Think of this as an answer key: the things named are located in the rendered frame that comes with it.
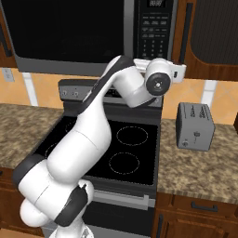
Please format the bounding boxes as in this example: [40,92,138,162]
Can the black microwave oven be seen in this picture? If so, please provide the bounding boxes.
[0,0,179,77]

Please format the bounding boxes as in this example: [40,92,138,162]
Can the black microwave door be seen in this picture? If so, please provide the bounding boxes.
[0,0,136,77]

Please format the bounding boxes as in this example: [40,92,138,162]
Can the grey wall socket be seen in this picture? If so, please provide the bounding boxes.
[1,68,16,84]

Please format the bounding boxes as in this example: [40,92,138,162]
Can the black electric stove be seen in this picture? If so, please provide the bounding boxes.
[32,78,165,238]

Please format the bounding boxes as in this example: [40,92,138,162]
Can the brown wooden drawer front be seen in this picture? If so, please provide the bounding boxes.
[155,191,238,221]

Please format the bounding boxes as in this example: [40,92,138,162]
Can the brown cupboard door, dark panel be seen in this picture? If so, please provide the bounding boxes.
[171,0,238,82]

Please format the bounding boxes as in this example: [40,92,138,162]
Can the grey toaster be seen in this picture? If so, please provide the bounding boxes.
[175,101,217,152]

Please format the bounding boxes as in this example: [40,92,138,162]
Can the black oven door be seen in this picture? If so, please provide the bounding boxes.
[81,188,156,238]

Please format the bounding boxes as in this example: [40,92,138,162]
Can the black base cupboard handle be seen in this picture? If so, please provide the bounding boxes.
[155,213,165,238]

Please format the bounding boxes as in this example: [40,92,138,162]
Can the grey oven door handle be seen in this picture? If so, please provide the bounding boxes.
[92,189,151,209]

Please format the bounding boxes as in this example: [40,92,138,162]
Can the brown wooden base cupboard door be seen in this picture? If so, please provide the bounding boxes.
[151,209,238,238]

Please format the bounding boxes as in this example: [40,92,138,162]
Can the long black cupboard handle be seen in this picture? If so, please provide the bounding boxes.
[178,2,194,65]

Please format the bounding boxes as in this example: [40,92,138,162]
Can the dark object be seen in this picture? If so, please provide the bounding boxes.
[232,112,238,136]

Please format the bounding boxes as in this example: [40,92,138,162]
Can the black drawer handle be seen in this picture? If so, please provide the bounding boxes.
[191,201,219,214]

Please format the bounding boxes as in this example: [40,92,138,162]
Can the brown wooden base cupboard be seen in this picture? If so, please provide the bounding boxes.
[0,166,45,238]

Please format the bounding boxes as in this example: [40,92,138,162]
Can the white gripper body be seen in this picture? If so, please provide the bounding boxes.
[133,58,188,85]

